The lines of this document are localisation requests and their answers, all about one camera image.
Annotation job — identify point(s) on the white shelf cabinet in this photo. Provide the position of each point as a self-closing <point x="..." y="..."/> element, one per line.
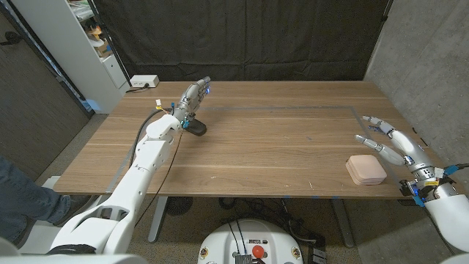
<point x="73" y="55"/>

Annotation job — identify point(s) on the pink square jewelry box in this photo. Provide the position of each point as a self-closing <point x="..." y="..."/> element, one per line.
<point x="366" y="168"/>

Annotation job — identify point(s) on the black backdrop stand pole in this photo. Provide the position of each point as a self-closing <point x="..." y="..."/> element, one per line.
<point x="121" y="66"/>

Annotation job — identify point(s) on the black backdrop curtain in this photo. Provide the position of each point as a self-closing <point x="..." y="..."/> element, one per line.
<point x="242" y="36"/>

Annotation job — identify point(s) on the black glasses case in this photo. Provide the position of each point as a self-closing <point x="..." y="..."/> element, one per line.
<point x="199" y="128"/>

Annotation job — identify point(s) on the black round floor fan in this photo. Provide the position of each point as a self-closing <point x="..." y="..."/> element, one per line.
<point x="178" y="205"/>

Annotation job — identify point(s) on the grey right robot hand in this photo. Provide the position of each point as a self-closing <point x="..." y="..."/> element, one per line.
<point x="410" y="148"/>

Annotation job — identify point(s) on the white power outlet box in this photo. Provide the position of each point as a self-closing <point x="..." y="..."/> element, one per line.
<point x="144" y="80"/>

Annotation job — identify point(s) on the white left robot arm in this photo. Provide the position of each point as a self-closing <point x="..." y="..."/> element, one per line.
<point x="150" y="154"/>

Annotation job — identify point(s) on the white floor board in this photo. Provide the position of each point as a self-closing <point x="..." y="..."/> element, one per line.
<point x="49" y="183"/>

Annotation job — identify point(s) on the small cardboard box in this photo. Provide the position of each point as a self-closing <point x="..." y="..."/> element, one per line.
<point x="104" y="48"/>

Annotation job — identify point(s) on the yellow toy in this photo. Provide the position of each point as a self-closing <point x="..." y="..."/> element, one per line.
<point x="94" y="32"/>

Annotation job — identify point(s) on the person leg in jeans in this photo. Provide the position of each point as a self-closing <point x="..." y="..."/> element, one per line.
<point x="25" y="205"/>

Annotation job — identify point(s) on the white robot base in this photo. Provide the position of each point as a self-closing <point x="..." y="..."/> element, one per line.
<point x="220" y="245"/>

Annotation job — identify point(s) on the grey table leg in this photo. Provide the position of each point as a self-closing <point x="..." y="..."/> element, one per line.
<point x="342" y="223"/>
<point x="157" y="220"/>

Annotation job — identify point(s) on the black floor power strip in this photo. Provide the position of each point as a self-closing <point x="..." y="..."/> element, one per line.
<point x="318" y="253"/>

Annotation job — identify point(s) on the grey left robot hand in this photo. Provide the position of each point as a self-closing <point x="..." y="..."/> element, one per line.
<point x="190" y="99"/>

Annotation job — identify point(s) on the red emergency stop button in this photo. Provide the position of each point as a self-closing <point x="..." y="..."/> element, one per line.
<point x="258" y="251"/>

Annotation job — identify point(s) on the dark shoe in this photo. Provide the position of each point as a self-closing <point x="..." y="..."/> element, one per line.
<point x="77" y="205"/>

